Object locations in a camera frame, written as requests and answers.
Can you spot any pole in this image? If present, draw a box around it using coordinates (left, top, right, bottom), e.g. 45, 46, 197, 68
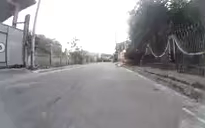
30, 0, 42, 70

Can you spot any grey wall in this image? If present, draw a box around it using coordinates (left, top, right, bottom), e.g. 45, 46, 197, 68
26, 49, 99, 67

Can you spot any row of bushes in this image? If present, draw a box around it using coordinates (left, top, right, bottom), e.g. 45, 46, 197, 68
27, 33, 99, 65

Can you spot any row of trees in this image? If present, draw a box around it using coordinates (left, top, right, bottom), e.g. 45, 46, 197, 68
124, 0, 205, 65

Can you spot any grey asphalt road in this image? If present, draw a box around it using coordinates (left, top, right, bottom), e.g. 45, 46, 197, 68
0, 61, 205, 128

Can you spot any grey gate post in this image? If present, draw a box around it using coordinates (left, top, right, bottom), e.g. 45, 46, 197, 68
22, 13, 31, 69

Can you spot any building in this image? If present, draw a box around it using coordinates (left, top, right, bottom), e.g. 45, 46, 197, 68
114, 40, 130, 64

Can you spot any white painted line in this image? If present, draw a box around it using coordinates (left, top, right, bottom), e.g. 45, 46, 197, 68
121, 65, 205, 127

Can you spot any dirt verge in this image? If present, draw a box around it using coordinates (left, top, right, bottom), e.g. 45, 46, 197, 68
123, 63, 205, 101

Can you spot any grey metal gate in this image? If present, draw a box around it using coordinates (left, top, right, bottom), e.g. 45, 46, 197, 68
0, 20, 25, 70

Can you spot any wire mesh fence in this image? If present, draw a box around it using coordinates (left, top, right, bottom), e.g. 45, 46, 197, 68
139, 20, 205, 78

